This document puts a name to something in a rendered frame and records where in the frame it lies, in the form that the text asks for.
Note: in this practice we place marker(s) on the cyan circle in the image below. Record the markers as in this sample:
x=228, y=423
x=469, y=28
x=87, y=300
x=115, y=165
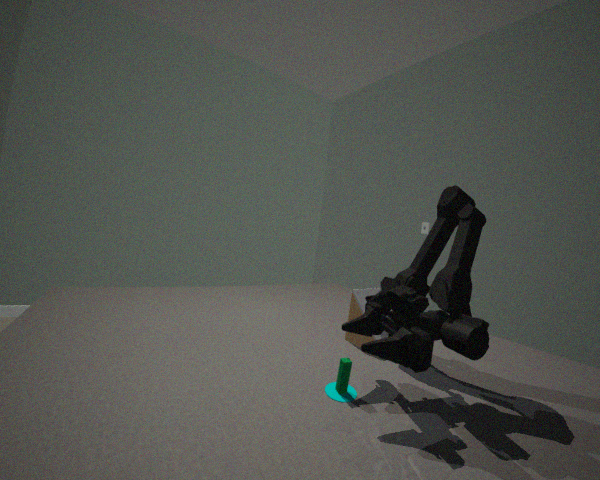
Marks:
x=333, y=394

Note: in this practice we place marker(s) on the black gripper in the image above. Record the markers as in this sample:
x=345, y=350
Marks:
x=408, y=346

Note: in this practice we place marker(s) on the green rectangular post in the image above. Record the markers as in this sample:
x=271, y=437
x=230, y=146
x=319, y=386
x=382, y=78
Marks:
x=343, y=375

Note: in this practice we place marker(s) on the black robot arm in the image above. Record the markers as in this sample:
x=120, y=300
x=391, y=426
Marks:
x=451, y=288

